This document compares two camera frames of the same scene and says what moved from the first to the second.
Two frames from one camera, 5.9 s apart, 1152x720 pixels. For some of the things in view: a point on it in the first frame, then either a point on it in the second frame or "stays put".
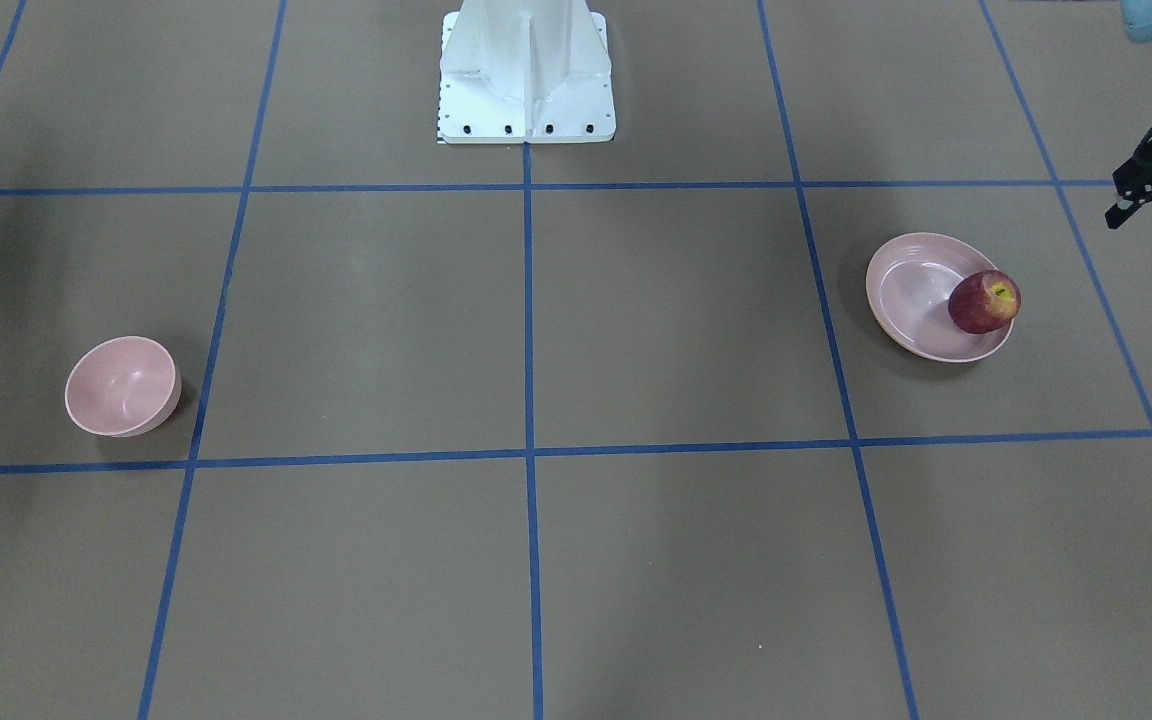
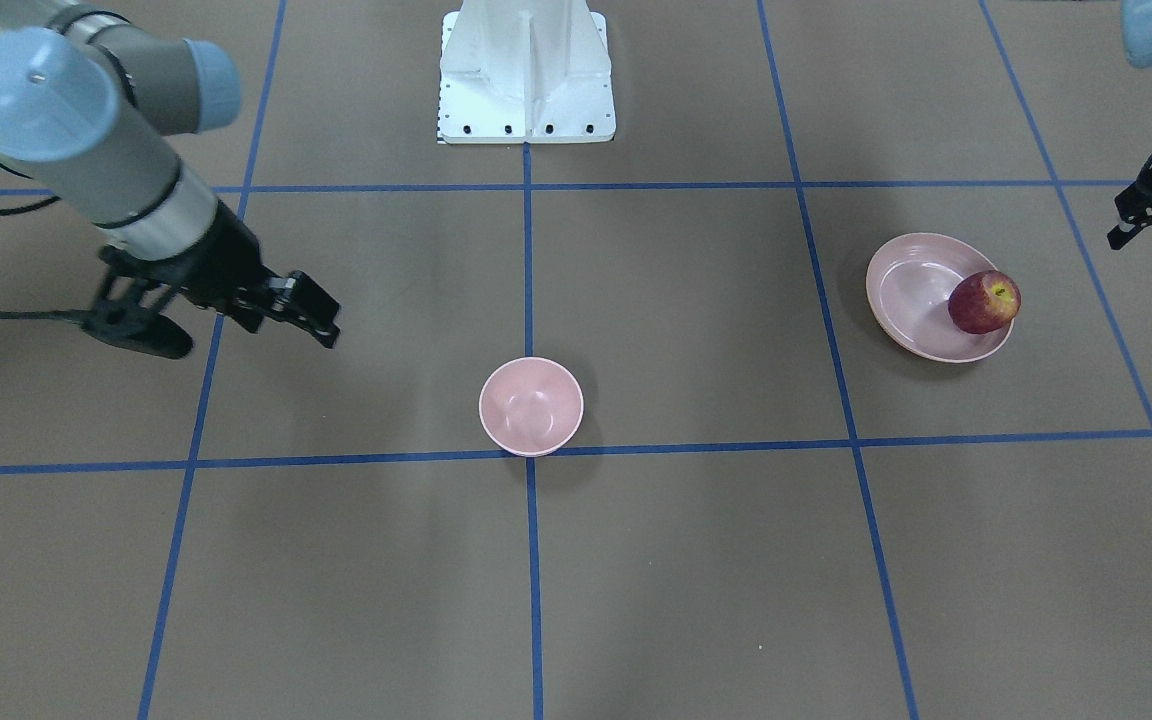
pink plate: x=909 y=286 stays put
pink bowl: x=123 y=386 -> x=532 y=406
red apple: x=984 y=301 stays put
